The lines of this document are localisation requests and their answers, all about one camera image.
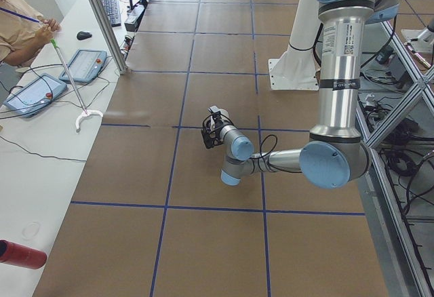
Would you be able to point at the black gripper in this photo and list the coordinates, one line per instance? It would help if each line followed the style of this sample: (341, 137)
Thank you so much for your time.
(211, 136)

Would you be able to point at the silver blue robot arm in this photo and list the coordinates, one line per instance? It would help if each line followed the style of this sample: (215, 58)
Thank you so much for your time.
(335, 153)

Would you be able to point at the blue tape strip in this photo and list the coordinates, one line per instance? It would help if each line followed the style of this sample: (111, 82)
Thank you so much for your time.
(173, 164)
(220, 209)

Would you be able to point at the reacher grabber stick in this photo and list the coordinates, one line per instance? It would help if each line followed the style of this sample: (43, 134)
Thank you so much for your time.
(85, 111)

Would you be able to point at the far teach pendant tablet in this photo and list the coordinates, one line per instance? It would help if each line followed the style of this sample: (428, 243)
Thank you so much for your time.
(86, 64)

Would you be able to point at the teach pendant tablet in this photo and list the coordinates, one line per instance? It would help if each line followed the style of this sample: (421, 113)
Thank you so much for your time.
(86, 64)
(35, 96)

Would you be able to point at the black keyboard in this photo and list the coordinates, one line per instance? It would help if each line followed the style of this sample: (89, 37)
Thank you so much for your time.
(112, 11)

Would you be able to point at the black computer mouse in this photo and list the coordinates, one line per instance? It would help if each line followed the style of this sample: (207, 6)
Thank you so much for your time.
(83, 35)

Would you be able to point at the near teach pendant tablet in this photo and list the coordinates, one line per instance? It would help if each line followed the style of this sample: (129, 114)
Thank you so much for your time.
(35, 96)

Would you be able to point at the person in beige shirt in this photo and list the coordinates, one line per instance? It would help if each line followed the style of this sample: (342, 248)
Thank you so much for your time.
(24, 32)

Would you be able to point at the red cylinder bottle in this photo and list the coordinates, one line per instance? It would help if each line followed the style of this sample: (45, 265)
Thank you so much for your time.
(20, 255)

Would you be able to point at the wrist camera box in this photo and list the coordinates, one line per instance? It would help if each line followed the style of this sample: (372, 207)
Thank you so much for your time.
(214, 111)

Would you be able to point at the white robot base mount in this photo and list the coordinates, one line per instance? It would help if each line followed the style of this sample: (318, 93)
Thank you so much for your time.
(295, 69)

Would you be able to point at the aluminium side frame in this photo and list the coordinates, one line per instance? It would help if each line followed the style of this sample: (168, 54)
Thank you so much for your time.
(395, 116)

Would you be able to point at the aluminium frame post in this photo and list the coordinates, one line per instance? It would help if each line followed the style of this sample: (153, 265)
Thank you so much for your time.
(108, 34)

